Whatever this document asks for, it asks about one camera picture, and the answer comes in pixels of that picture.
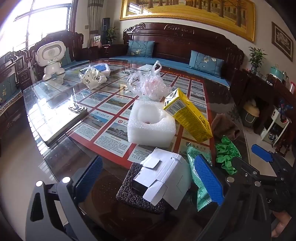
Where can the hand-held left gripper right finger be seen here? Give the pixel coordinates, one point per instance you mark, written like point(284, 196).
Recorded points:
point(208, 180)

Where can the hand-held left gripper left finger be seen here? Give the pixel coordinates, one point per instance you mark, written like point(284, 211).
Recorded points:
point(89, 177)

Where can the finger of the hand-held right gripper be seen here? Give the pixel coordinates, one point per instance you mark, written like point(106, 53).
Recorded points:
point(245, 168)
point(262, 153)

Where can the green paper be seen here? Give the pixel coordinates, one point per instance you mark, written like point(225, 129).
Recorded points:
point(226, 153)

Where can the white cardboard box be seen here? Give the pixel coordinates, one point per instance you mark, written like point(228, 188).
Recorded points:
point(166, 171)

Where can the brown cloth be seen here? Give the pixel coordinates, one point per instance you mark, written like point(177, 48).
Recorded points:
point(225, 126)

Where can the person's right hand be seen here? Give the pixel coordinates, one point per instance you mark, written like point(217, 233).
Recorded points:
point(282, 222)

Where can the green snack packet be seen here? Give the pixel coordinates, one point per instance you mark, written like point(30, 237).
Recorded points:
point(201, 187)

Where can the red wooden stool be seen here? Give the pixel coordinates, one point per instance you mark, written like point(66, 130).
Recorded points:
point(285, 143)

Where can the small white shelf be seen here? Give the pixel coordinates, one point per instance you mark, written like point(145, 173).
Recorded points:
point(274, 125)

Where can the green and cream bucket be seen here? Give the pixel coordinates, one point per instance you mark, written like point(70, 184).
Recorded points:
point(251, 113)

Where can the black foam piece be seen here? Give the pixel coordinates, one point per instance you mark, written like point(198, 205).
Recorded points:
point(129, 187)

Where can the blue toy figure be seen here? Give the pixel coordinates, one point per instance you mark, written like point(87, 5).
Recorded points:
point(285, 109)

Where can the dark wooden cabinet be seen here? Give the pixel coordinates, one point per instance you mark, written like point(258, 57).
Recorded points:
point(266, 92)

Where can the silver flat metal case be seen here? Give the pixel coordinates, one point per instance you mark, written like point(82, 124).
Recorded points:
point(57, 125)

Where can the yellow carton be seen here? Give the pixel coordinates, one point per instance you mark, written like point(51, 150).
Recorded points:
point(189, 115)

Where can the red lidded jar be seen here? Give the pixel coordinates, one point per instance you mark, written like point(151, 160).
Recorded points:
point(292, 87)

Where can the red poster under glass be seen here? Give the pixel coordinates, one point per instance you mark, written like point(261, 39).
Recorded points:
point(111, 102)

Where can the white foam block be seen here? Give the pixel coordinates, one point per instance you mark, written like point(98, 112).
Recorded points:
point(150, 127)

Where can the teal cooking pot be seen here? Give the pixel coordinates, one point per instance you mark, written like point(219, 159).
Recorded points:
point(278, 73)

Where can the potted green plant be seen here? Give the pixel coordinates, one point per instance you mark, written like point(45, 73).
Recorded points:
point(256, 58)
point(111, 34)

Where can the white printed plastic bag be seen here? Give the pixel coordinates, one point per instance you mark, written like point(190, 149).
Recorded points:
point(92, 77)

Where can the blue embroidered cushion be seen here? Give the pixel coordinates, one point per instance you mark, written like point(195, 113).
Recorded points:
point(140, 48)
point(205, 63)

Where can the white bag with blue contents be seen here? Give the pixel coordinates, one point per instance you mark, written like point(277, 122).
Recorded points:
point(101, 68)

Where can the clear plastic bag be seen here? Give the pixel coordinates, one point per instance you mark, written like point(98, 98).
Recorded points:
point(150, 85)

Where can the dark framed picture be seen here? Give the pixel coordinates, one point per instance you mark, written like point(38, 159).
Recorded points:
point(282, 39)

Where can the white paper sheet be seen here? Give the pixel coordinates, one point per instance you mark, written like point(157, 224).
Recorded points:
point(145, 67)

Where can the dark wooden side table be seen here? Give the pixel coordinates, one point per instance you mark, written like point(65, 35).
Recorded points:
point(113, 52)

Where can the white robot toy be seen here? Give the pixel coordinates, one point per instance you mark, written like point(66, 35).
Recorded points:
point(52, 54)

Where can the dark wooden armchair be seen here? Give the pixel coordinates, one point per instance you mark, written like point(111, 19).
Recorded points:
point(74, 46)
point(13, 69)

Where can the dark wooden sofa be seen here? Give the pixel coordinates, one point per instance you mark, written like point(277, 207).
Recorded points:
point(175, 41)

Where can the black tower appliance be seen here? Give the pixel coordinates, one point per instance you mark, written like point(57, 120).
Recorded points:
point(105, 30)

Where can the gold framed landscape painting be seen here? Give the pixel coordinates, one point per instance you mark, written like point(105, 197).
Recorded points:
point(185, 14)

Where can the beige curtain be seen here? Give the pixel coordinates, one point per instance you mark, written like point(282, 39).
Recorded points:
point(93, 16)

